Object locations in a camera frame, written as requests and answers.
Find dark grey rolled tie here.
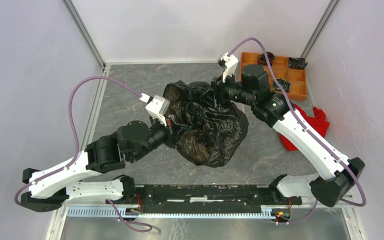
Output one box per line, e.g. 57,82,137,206
288,57,308,70

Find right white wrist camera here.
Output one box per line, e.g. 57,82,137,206
216,52,239,83

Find purple cable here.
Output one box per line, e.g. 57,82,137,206
13,76,143,206
228,37,368,208

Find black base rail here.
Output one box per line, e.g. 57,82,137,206
114,184,303,214

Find left aluminium corner post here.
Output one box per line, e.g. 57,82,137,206
62,0,106,70

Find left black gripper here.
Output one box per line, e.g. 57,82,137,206
130,112,190,163

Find wooden compartment tray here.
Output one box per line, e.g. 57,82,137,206
239,52,308,102

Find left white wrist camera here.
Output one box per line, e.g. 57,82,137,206
139,93,170,127

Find right aluminium corner post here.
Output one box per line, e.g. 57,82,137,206
300,0,341,59

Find aluminium corner post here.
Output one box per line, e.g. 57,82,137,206
62,0,106,70
300,0,341,59

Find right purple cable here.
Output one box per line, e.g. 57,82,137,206
228,37,368,208

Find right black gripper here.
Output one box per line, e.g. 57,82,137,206
199,68,256,108

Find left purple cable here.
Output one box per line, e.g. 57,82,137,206
13,76,143,206

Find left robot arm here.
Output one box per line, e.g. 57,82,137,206
18,118,189,213

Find red cloth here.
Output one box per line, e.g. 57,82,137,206
279,104,330,152

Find blue yellow rolled tie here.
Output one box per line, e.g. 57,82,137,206
273,78,292,93

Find black trash bag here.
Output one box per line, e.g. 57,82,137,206
163,80,249,168

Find orange black rolled tie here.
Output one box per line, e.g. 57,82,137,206
257,51,276,66

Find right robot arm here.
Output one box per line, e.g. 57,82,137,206
210,64,367,207

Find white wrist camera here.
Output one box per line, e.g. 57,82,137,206
216,52,239,83
139,93,170,127

